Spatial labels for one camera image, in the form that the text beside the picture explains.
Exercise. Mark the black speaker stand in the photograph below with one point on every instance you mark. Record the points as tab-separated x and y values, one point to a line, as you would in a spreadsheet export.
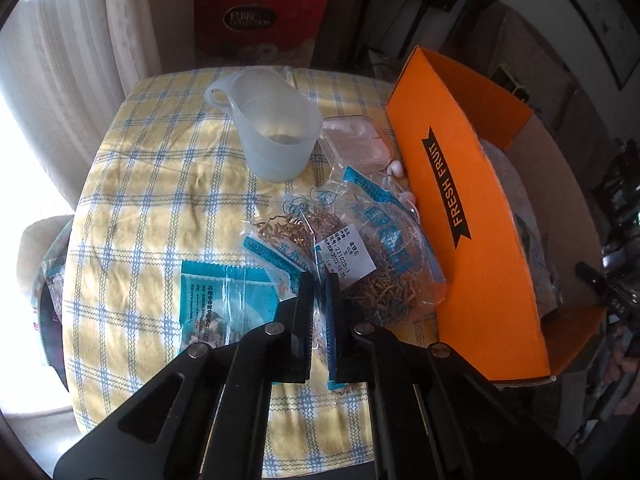
412	30

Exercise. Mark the brown sofa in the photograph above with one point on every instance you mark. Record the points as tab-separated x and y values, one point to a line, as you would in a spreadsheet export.
575	110

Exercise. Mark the yellow checkered tablecloth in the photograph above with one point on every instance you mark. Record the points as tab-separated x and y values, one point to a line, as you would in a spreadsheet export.
150	185

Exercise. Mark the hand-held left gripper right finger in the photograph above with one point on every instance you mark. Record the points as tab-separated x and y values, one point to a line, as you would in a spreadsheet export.
332	320

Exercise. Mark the white curtain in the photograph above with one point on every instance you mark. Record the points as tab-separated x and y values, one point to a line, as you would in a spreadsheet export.
75	60

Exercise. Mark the clear pink earphone case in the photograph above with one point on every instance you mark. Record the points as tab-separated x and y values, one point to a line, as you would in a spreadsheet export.
355	142

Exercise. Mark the orange cardboard box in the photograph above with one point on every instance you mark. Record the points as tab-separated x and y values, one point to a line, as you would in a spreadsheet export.
450	185

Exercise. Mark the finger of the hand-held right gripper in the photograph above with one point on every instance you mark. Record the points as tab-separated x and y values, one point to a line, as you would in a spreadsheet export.
590	275

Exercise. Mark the bag of dried flowers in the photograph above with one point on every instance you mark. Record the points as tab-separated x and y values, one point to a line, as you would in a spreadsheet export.
395	240

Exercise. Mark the framed ink painting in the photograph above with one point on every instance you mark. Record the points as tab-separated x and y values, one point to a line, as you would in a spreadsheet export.
600	15

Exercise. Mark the teal herb packet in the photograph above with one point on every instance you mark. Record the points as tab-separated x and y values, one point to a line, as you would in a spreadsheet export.
220	290

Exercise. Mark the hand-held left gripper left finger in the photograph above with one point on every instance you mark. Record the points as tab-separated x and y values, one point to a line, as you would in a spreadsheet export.
302	310

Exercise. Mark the brown sofa cushion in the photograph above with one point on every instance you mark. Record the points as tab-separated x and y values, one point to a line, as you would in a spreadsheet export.
530	55

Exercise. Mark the green portable device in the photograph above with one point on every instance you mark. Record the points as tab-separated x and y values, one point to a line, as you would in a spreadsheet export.
517	85

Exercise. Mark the plastic bag dark contents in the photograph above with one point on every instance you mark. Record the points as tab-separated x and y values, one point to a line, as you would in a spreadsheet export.
52	310

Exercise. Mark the person's right hand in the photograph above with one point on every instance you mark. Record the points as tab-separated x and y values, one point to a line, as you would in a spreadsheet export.
627	365

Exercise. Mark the red Ferrero chocolate box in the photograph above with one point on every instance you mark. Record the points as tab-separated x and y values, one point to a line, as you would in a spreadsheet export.
250	5

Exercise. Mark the clear plastic measuring cup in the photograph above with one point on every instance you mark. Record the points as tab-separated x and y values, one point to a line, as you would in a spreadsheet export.
280	125

